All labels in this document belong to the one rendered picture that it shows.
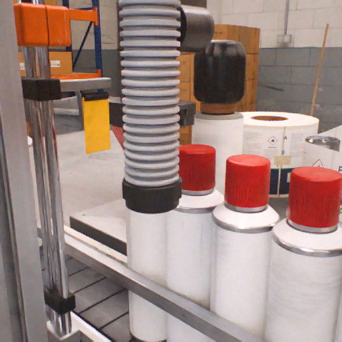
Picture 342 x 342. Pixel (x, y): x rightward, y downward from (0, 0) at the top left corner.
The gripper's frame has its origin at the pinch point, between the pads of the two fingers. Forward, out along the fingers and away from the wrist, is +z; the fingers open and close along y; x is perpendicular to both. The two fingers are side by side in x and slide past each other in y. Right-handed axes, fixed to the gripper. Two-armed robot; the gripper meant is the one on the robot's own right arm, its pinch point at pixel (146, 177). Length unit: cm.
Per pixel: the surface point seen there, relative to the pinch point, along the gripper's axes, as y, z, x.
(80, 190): 48, 19, -22
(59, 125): 209, 35, -116
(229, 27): 186, -33, -277
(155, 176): -19.3, -8.2, 17.5
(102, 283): 3.2, 13.7, 5.0
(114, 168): 57, 19, -41
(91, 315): -1.2, 13.6, 9.9
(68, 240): 2.1, 5.4, 10.1
